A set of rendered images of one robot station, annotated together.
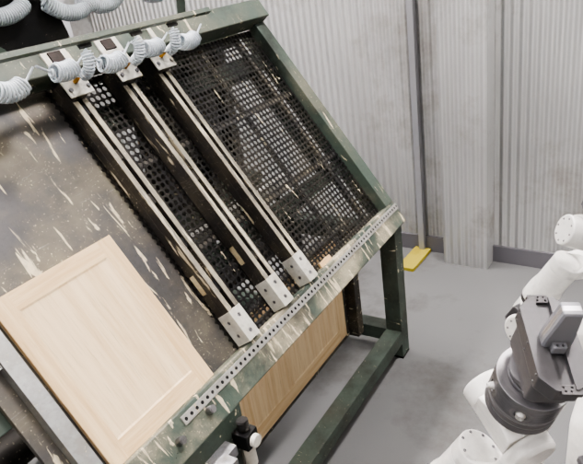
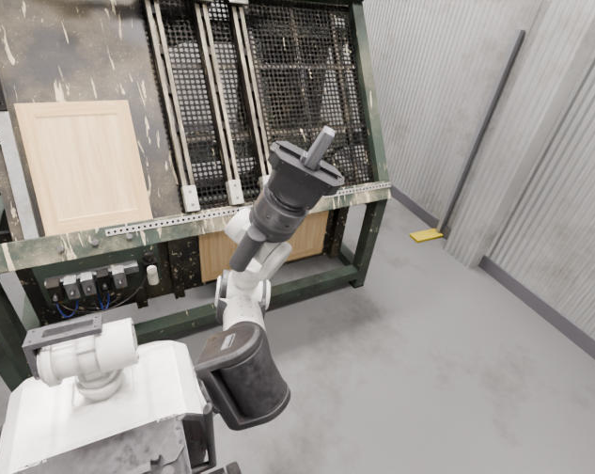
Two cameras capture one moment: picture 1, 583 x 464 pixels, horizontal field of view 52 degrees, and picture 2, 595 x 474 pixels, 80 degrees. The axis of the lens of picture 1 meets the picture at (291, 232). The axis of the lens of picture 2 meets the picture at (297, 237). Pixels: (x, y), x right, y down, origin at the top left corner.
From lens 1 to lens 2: 109 cm
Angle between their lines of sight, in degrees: 24
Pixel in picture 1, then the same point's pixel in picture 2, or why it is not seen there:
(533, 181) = (538, 224)
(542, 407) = not seen: outside the picture
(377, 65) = (470, 82)
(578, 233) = (231, 229)
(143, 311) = (123, 157)
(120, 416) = (68, 209)
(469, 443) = not seen: outside the picture
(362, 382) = (304, 285)
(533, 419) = not seen: outside the picture
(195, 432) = (111, 243)
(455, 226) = (461, 228)
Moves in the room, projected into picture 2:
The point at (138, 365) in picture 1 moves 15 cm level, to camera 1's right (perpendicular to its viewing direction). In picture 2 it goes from (100, 187) to (123, 197)
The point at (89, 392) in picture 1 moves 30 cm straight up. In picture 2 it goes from (54, 185) to (31, 117)
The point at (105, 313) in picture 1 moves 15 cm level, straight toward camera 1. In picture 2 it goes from (94, 146) to (73, 159)
